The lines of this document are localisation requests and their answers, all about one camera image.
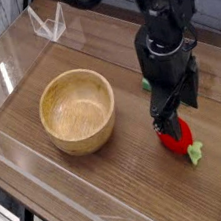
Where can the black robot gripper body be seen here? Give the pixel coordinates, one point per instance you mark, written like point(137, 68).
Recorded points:
point(166, 68)

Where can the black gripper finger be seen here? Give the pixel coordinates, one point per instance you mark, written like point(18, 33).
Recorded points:
point(189, 91)
point(171, 126)

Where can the red plush strawberry toy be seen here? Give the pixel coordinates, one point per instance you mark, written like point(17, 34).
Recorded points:
point(186, 145)

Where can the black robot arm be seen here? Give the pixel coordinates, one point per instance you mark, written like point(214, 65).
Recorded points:
point(168, 20)

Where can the green rectangular block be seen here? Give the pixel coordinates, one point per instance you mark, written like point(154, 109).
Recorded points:
point(146, 85)

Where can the wooden bowl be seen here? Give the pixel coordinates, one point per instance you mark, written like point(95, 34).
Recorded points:
point(77, 111)

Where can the black table leg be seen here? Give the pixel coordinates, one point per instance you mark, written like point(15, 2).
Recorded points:
point(28, 216)

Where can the clear acrylic tray wall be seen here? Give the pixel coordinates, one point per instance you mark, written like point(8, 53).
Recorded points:
point(53, 193)

